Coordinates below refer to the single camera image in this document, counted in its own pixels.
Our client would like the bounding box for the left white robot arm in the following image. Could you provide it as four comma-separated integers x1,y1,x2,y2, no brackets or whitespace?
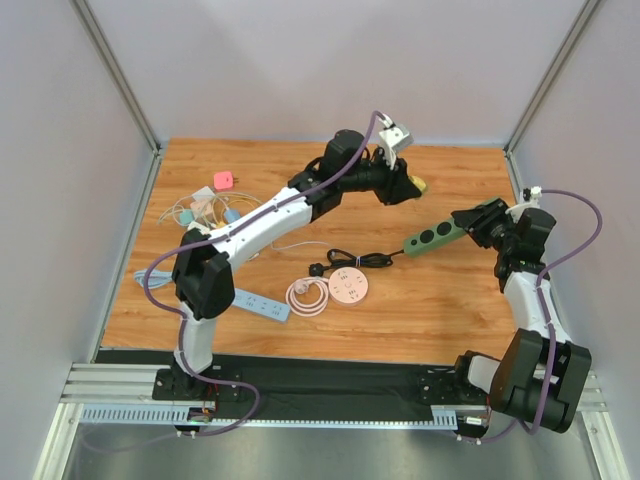
172,124,423,376

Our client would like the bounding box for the blue charger plug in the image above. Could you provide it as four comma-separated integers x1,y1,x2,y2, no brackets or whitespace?
223,208,242,224

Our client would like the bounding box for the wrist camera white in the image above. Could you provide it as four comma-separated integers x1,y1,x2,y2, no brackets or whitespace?
378,113,414,170
506,186,542,223

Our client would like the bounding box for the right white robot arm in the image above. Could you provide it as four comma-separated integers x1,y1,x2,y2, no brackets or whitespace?
452,199,592,433

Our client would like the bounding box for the black power cord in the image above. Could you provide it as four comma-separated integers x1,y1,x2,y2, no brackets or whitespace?
309,247,406,277

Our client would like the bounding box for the light blue power strip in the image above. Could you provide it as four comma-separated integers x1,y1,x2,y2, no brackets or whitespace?
149,270,291,324

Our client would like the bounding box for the yellow usb cable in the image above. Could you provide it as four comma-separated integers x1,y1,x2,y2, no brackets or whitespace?
199,192,264,229

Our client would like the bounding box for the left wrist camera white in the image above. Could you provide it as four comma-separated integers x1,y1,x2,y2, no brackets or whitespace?
378,113,414,170

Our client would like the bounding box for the yellow charger plug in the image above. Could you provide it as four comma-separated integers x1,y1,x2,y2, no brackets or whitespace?
409,176,428,195

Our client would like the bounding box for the pink round power strip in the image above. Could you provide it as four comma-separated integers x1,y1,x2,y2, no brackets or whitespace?
285,267,369,317

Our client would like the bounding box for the beige patterned cube charger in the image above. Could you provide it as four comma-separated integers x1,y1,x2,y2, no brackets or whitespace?
190,199,213,218

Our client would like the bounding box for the green power strip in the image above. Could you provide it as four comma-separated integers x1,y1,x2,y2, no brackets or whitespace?
403,197,504,258

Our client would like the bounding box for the pink charger plug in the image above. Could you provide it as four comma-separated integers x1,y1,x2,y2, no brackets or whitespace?
213,171,239,192

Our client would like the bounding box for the light blue small charger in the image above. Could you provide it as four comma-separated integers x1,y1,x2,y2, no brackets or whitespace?
178,210,194,226

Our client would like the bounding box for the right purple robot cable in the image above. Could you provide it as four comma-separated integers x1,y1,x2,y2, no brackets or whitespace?
457,187,605,446

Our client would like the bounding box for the grey slotted cable duct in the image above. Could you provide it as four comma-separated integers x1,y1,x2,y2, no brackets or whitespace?
79,404,490,431

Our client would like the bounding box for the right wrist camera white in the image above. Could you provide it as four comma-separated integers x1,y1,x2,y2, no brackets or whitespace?
506,186,542,223

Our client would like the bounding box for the black base mat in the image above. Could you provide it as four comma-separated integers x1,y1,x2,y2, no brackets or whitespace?
97,350,488,420

